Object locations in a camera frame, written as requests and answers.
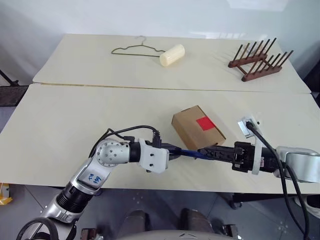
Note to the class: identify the brown cardboard box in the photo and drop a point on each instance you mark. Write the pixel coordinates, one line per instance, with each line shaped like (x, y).
(195, 132)

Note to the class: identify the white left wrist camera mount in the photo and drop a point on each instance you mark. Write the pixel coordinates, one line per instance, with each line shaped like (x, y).
(153, 157)

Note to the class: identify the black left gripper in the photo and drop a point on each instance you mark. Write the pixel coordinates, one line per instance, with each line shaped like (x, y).
(170, 152)

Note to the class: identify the black table caster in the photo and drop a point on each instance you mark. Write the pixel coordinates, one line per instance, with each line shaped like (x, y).
(234, 201)

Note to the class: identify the brown wooden peg rack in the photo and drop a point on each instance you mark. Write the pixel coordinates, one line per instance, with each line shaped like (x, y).
(260, 68)

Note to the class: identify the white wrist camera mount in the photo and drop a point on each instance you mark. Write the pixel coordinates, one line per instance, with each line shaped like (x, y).
(153, 157)
(257, 160)

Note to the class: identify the grey robot torso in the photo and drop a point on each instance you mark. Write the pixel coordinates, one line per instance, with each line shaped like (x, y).
(160, 236)

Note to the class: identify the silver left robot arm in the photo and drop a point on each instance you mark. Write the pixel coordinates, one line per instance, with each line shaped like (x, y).
(107, 155)

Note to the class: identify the shiny metal bracket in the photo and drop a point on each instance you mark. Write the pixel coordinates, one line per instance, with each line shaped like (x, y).
(228, 230)

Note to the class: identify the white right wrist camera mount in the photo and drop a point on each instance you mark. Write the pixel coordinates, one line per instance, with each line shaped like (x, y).
(257, 160)

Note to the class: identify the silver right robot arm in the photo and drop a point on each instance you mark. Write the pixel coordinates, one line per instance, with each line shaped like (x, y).
(297, 162)

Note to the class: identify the cream cylinder roll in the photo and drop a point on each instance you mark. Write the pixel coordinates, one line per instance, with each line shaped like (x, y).
(172, 55)

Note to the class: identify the yellow object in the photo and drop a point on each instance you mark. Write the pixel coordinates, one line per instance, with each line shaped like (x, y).
(5, 197)

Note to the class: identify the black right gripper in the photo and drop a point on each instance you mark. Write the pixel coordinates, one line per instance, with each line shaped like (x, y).
(243, 156)

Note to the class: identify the black metal frame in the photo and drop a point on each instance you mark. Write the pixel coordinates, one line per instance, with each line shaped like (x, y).
(11, 93)

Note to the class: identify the red tape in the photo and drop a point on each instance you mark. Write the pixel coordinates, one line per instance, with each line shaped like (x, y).
(205, 123)

